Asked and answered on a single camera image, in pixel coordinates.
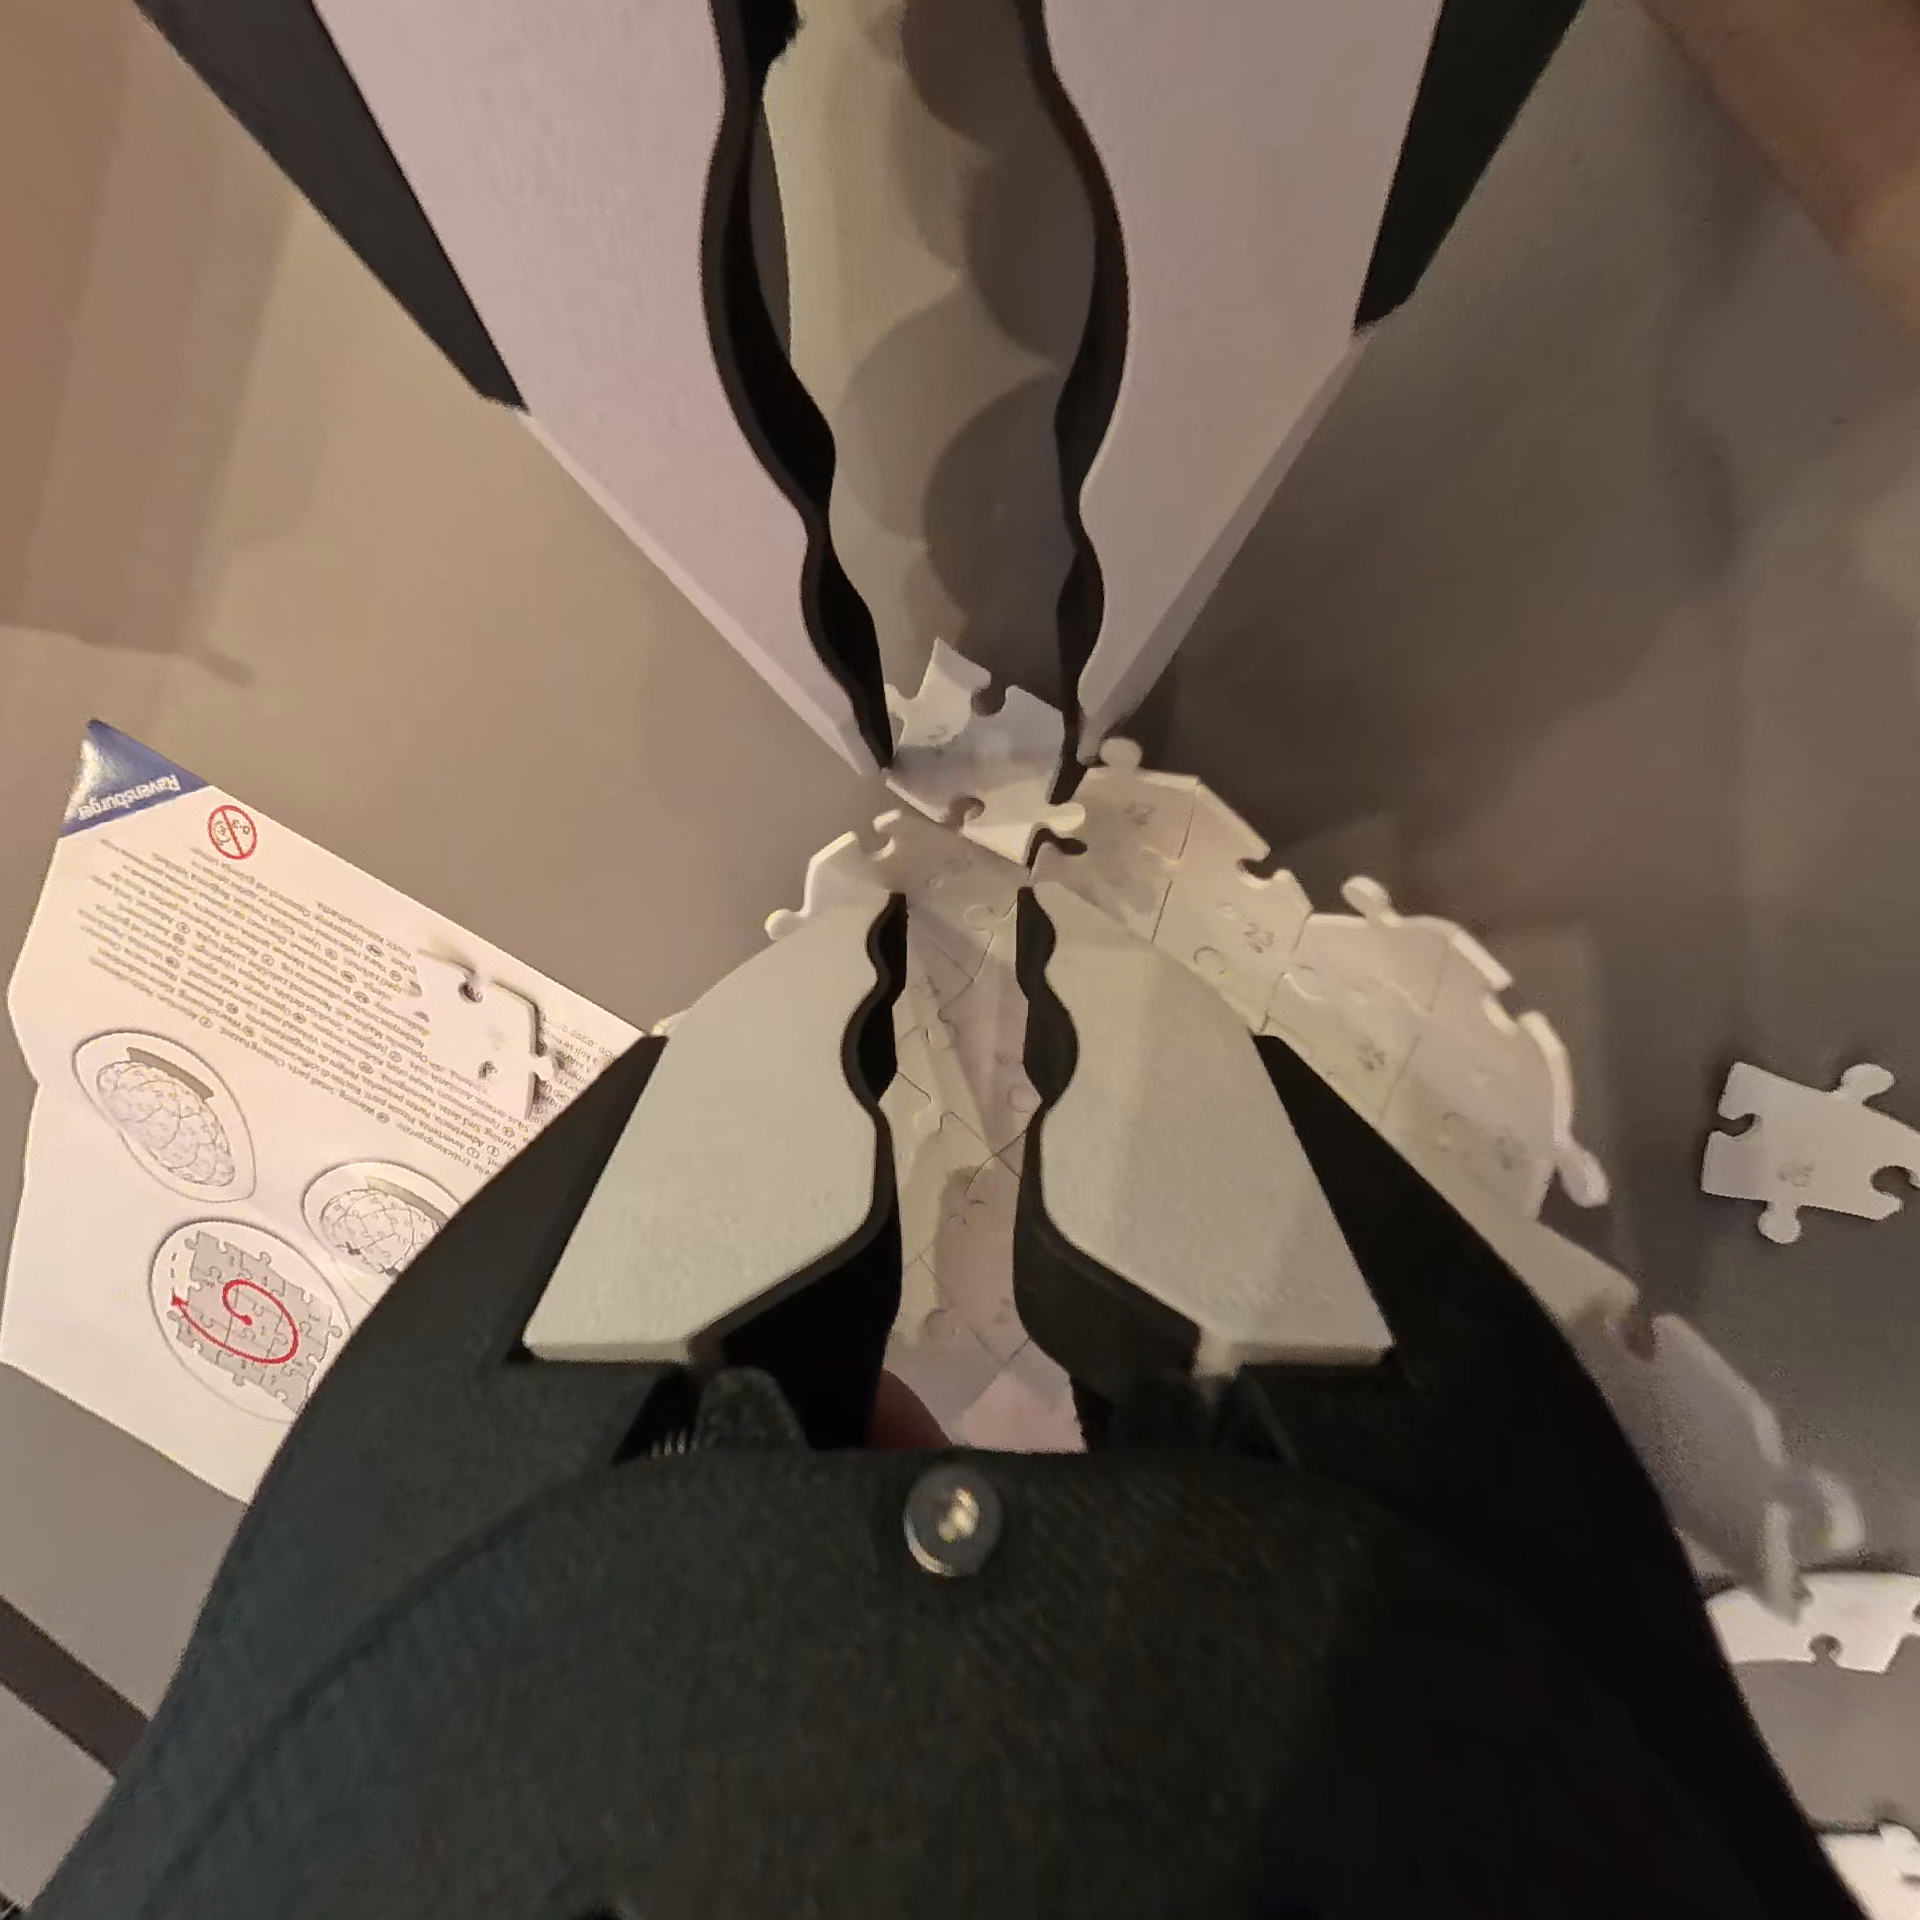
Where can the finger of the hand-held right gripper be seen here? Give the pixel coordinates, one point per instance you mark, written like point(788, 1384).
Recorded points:
point(1243, 300)
point(600, 300)

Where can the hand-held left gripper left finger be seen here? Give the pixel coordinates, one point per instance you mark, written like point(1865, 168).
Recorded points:
point(704, 1202)

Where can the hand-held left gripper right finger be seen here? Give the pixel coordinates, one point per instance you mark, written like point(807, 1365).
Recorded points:
point(1213, 1202)

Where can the partly built puzzle ball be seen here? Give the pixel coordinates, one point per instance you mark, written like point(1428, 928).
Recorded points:
point(1349, 990)

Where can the white puzzle piece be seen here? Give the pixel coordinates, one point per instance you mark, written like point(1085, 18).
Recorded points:
point(973, 765)
point(1882, 1876)
point(1815, 1621)
point(481, 1021)
point(1800, 1149)

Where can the white instruction leaflet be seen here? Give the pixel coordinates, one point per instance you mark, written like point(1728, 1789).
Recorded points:
point(119, 960)

